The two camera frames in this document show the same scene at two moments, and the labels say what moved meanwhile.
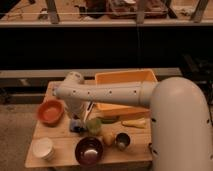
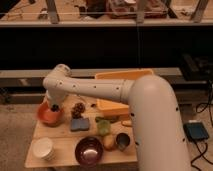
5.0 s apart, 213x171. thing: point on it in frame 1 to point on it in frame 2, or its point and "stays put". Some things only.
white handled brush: x=90 y=103 to x=55 y=108
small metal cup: x=123 y=140 stays put
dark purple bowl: x=89 y=150 stays put
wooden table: x=96 y=141 stays put
